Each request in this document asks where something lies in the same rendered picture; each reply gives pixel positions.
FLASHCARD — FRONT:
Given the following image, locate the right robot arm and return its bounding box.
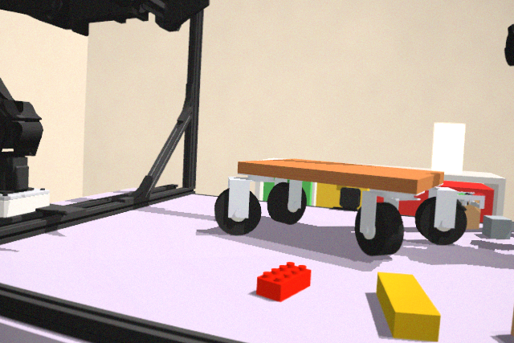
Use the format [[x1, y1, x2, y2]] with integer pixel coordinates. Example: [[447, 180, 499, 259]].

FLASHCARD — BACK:
[[0, 0, 107, 194]]

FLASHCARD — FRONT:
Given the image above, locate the yellow rectangular block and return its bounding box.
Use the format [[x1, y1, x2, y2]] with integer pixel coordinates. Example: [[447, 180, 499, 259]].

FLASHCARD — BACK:
[[376, 272, 441, 342]]

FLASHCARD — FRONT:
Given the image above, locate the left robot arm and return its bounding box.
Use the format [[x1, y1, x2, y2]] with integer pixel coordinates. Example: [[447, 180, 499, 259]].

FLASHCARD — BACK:
[[504, 24, 514, 66]]

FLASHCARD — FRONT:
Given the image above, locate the red toy building brick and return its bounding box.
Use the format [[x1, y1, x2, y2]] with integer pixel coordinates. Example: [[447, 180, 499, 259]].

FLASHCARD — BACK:
[[256, 262, 311, 302]]

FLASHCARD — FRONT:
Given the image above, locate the tan cardboard box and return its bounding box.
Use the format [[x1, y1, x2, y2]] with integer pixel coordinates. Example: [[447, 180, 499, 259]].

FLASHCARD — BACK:
[[465, 204, 481, 229]]

